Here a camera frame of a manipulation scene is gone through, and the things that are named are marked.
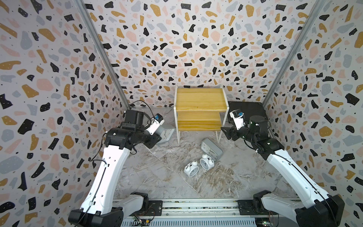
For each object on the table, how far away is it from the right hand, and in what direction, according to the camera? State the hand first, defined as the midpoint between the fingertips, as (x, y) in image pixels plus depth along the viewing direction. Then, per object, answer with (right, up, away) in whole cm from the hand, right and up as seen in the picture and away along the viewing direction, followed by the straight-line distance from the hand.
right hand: (227, 124), depth 76 cm
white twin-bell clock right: (-10, -23, +7) cm, 26 cm away
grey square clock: (-33, -5, -1) cm, 34 cm away
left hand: (-37, -5, -5) cm, 37 cm away
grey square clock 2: (-7, -16, +13) cm, 22 cm away
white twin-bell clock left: (-19, -25, +4) cm, 32 cm away
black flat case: (+31, +12, +49) cm, 59 cm away
